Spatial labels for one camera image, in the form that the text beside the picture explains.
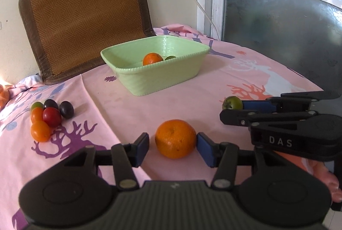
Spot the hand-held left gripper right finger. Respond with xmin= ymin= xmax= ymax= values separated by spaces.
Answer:
xmin=197 ymin=133 xmax=284 ymax=190

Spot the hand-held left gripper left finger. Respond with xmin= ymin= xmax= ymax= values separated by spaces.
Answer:
xmin=63 ymin=133 xmax=149 ymax=190

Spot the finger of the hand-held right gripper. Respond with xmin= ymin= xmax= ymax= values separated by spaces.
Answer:
xmin=243 ymin=91 xmax=338 ymax=113
xmin=220 ymin=109 xmax=318 ymax=126

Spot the tangerine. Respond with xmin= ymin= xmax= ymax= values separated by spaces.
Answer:
xmin=143 ymin=53 xmax=164 ymax=66
xmin=155 ymin=119 xmax=198 ymax=159

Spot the light green plastic basket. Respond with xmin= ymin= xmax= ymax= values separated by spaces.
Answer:
xmin=100 ymin=35 xmax=211 ymax=97

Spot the dark purple cherry tomato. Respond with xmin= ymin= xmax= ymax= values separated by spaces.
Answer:
xmin=59 ymin=101 xmax=74 ymax=119
xmin=43 ymin=99 xmax=59 ymax=111

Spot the orange cherry tomato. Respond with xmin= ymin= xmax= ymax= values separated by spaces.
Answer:
xmin=31 ymin=121 xmax=52 ymax=142
xmin=30 ymin=108 xmax=44 ymax=124

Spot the person's right hand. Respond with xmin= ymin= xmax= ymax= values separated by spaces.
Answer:
xmin=303 ymin=158 xmax=342 ymax=203

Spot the pink printed bedsheet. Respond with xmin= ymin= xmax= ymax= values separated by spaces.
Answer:
xmin=0 ymin=24 xmax=342 ymax=230

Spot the frosted glass door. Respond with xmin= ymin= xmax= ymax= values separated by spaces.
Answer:
xmin=222 ymin=0 xmax=342 ymax=102

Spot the red cherry tomato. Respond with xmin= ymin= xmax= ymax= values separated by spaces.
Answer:
xmin=43 ymin=107 xmax=62 ymax=128

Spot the brown woven seat cushion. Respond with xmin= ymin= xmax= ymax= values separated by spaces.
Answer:
xmin=18 ymin=0 xmax=157 ymax=85

